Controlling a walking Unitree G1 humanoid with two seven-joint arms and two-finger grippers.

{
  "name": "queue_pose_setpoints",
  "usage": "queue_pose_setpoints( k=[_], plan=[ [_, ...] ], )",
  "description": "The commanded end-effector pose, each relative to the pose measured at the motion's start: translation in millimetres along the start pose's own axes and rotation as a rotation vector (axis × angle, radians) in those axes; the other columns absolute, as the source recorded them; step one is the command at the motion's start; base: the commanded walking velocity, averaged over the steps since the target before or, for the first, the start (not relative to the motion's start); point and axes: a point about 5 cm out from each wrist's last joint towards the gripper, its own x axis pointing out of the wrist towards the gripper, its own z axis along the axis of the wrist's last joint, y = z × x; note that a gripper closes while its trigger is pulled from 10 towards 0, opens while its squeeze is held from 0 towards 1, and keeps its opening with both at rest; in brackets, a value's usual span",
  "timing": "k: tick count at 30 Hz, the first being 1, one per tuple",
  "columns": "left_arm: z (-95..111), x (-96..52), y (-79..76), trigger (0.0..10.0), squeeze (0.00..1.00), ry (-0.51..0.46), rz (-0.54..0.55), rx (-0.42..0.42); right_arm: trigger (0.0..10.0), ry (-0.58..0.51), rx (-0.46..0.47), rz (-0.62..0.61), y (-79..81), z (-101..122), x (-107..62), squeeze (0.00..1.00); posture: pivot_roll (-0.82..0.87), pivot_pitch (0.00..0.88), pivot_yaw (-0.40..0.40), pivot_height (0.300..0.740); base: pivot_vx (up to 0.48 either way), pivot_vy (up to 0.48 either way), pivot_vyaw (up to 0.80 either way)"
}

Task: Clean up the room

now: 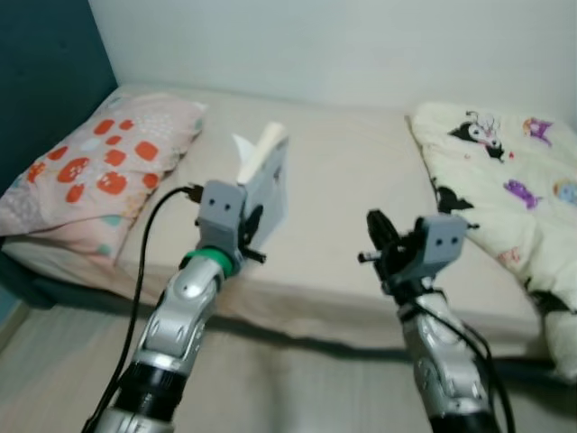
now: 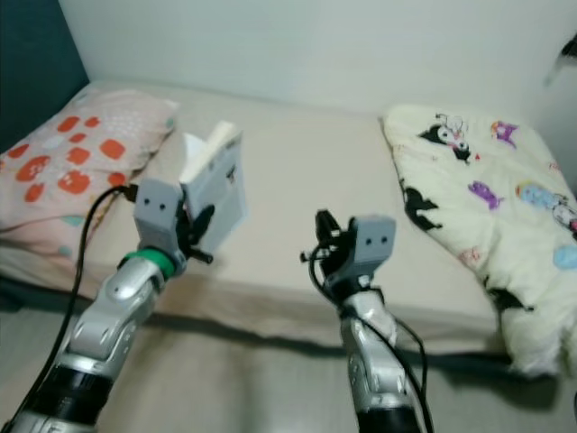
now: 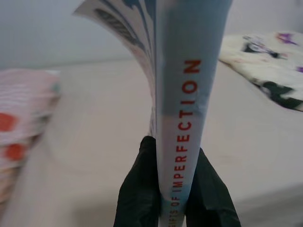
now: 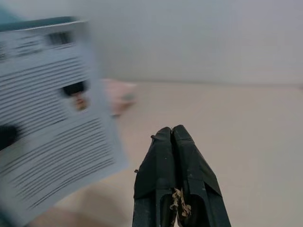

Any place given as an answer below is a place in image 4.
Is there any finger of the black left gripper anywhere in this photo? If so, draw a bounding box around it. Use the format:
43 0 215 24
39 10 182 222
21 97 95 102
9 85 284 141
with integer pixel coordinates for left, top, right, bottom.
0 124 21 152

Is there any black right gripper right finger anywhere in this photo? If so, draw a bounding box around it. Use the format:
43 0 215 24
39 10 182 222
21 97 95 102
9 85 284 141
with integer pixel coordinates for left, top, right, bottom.
172 124 232 227

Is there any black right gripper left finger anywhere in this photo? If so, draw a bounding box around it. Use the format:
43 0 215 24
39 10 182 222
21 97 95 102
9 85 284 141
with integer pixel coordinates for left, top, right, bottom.
132 126 177 227

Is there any white book with blue letters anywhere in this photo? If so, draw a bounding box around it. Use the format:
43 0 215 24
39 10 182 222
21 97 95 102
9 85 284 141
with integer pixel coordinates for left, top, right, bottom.
0 20 130 212

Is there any tan frayed scrap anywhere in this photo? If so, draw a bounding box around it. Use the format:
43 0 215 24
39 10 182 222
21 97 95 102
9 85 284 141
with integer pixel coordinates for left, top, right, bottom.
169 188 192 217

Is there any cream sheeted mattress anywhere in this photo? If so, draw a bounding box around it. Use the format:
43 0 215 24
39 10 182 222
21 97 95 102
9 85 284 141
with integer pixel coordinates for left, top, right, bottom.
54 81 303 227

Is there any pink pillow with orange dots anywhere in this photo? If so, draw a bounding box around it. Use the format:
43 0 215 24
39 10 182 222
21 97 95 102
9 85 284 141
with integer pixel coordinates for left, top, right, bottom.
100 79 138 118

